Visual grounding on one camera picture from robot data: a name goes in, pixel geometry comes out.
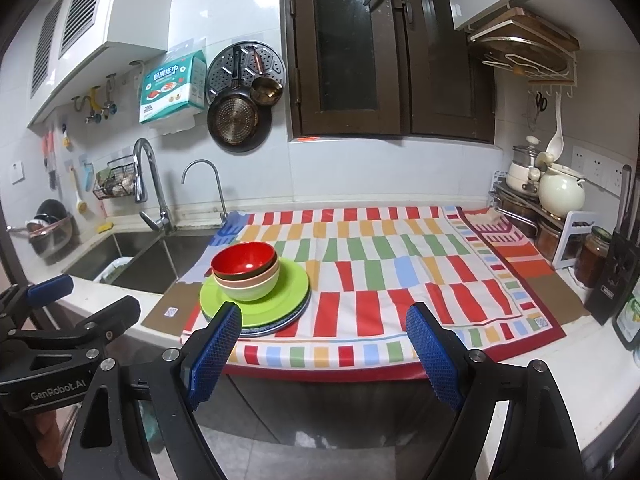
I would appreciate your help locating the steel stockpot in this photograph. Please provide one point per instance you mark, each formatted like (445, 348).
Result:
(515, 212)

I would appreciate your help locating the red and black bowl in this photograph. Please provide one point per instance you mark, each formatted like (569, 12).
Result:
(240, 260)

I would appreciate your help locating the brass ladle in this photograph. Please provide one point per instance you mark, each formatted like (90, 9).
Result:
(265, 90)

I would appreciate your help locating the white plastic stand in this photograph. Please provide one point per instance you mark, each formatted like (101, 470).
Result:
(580, 220)

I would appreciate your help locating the glass jar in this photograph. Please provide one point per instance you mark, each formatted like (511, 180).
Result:
(592, 257)

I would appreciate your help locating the grey base cabinet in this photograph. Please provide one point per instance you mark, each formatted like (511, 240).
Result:
(325, 405)

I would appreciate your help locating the red sticker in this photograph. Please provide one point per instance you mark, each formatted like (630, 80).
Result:
(305, 138)

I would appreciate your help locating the black wok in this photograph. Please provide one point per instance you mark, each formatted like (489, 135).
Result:
(50, 210)

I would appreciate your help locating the multicolour striped cloth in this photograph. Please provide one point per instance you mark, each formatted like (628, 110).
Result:
(370, 275)

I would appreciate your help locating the white wall socket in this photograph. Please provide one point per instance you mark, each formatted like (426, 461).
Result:
(612, 176)
(596, 166)
(580, 156)

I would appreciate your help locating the green label bottle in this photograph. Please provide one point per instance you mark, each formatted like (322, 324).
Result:
(631, 312)

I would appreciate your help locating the red-bordered patterned cloth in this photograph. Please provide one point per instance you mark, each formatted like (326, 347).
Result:
(520, 260)

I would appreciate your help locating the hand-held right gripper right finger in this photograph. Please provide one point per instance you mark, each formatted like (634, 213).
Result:
(435, 355)

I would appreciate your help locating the white ladle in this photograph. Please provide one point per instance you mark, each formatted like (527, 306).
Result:
(555, 142)

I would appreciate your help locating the copper-bottom pot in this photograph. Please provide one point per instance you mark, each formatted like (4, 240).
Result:
(550, 240)

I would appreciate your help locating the green plate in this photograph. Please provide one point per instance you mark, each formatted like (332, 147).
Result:
(290, 285)

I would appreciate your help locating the wooden cutting board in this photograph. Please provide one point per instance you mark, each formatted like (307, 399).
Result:
(530, 40)

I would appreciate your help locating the blue floral plate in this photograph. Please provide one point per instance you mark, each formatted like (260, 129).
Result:
(270, 332)
(303, 305)

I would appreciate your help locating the steel pot with lid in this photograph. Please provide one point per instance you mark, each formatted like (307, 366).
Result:
(525, 156)

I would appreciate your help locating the cream round pot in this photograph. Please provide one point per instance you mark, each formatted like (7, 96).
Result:
(562, 190)

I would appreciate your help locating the pink bowl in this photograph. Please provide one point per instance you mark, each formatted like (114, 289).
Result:
(255, 287)

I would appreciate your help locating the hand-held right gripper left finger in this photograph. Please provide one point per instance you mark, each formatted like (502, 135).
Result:
(215, 355)

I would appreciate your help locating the white wall switch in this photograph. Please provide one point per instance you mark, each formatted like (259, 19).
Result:
(17, 171)

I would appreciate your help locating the white vented wall cabinet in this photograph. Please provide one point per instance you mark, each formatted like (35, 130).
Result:
(140, 5)

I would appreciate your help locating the large chrome faucet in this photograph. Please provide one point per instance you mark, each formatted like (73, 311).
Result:
(150, 175)

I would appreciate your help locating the cream saucepan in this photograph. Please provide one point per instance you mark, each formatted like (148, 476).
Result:
(520, 179)

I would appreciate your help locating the white lattice board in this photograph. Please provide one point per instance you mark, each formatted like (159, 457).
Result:
(495, 180)

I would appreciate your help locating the black scissors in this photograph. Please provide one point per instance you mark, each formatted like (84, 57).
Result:
(541, 102)

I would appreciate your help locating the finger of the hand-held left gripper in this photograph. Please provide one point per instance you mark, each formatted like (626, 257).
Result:
(110, 312)
(50, 290)

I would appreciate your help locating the dark frying pan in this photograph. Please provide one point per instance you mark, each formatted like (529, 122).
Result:
(235, 122)

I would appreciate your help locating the person's left hand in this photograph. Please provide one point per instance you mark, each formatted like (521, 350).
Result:
(47, 430)

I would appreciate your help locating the round perforated steamer tray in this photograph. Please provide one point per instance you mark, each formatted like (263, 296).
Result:
(270, 62)

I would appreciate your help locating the black knife block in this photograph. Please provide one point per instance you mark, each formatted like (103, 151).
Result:
(612, 275)

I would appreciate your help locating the yellow sponge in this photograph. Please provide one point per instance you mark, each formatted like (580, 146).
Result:
(105, 228)

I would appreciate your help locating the wall water valve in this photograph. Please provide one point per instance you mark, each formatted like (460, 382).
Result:
(107, 107)

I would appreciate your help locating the metal pot rack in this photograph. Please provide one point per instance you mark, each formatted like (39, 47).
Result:
(495, 200)

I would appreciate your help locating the paper towel pack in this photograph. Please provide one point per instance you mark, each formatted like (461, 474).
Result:
(172, 87)

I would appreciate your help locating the slim curved faucet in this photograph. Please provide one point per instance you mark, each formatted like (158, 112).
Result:
(210, 164)

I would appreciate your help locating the steel sink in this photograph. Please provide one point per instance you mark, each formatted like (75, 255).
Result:
(150, 265)

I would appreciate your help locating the yellow dish brush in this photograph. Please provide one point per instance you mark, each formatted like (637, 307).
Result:
(80, 205)

